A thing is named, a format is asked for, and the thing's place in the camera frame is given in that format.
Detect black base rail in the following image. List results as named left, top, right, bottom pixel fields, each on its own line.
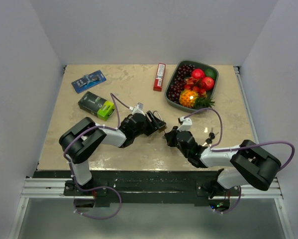
left=21, top=169, right=284, bottom=207

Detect red apple lower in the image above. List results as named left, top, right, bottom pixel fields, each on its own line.
left=202, top=77, right=215, bottom=91

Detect grey fruit tray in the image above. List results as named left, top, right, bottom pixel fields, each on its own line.
left=165, top=60, right=219, bottom=113

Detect blue blister pack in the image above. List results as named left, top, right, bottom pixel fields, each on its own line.
left=71, top=70, right=106, bottom=94

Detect red apple upper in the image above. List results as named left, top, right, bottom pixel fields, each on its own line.
left=191, top=69, right=205, bottom=79

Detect red leafy fruit cluster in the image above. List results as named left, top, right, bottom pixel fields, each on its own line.
left=184, top=77, right=206, bottom=97

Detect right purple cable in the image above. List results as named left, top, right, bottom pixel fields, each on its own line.
left=182, top=108, right=296, bottom=215

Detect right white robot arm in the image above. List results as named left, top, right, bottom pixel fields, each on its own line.
left=164, top=126, right=281, bottom=196

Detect purple cable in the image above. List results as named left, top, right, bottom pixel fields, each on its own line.
left=182, top=108, right=296, bottom=215
left=63, top=93, right=134, bottom=220

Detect green lime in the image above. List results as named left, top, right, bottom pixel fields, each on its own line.
left=204, top=69, right=216, bottom=80

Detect red rectangular box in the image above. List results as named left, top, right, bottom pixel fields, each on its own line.
left=153, top=63, right=166, bottom=92

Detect green black product box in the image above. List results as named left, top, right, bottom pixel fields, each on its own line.
left=78, top=92, right=115, bottom=121

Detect brass padlock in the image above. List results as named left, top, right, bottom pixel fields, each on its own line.
left=153, top=111, right=167, bottom=133

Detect dark red grapes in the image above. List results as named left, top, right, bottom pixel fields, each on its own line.
left=166, top=63, right=196, bottom=104

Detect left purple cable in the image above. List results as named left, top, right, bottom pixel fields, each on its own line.
left=63, top=93, right=134, bottom=220

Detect red apple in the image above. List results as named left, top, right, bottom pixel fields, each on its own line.
left=191, top=69, right=205, bottom=79
left=202, top=77, right=215, bottom=91

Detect black headed key bunch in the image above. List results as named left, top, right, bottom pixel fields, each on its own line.
left=202, top=128, right=218, bottom=147

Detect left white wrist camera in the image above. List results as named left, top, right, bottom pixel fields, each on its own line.
left=129, top=102, right=145, bottom=115

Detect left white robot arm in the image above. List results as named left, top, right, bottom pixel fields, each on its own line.
left=59, top=111, right=166, bottom=195

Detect orange toy pineapple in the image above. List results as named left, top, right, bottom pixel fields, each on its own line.
left=179, top=90, right=215, bottom=109

